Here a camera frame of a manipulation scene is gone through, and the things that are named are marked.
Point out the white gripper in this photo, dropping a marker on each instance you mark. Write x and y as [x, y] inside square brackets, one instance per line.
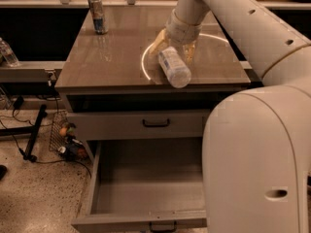
[182, 32]

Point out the clear plastic water bottle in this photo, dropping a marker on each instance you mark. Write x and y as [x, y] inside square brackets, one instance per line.
[175, 69]

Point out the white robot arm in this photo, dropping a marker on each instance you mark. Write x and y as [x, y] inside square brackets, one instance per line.
[256, 143]

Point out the closed grey top drawer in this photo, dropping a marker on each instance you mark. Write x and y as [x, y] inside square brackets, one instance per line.
[139, 125]

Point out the grey drawer cabinet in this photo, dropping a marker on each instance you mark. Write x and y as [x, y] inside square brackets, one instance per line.
[116, 73]

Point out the open grey middle drawer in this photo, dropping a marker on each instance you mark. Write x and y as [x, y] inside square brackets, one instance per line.
[145, 184]

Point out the clear bottle on ledge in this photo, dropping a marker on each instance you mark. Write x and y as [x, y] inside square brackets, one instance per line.
[8, 54]

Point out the silver blue drink can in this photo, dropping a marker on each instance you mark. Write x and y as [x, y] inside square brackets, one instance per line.
[98, 17]

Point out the black stand leg left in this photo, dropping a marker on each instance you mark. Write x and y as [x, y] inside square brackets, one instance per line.
[31, 131]

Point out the wire basket with items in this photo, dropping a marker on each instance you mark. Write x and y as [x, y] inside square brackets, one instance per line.
[63, 140]

